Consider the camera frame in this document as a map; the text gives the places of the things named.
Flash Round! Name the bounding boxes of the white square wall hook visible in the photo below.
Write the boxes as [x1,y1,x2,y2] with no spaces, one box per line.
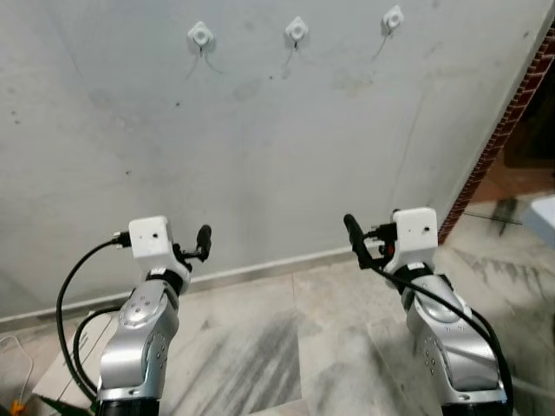
[382,5,406,37]
[284,16,311,49]
[187,21,216,53]

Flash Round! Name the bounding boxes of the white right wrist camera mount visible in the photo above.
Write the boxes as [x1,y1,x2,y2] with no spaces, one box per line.
[384,207,439,274]

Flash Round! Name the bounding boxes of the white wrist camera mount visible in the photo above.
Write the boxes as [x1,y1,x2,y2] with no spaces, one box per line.
[384,207,439,274]
[128,216,177,276]

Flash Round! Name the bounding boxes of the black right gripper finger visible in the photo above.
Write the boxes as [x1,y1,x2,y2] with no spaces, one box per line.
[343,213,369,268]

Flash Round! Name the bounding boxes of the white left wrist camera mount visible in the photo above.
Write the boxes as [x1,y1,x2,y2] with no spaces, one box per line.
[128,216,177,276]

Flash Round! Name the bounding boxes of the white marble table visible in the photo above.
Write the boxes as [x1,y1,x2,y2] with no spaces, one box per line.
[523,195,555,250]

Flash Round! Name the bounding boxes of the green and white cardboard box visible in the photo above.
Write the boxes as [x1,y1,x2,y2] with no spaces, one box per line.
[33,310,122,415]

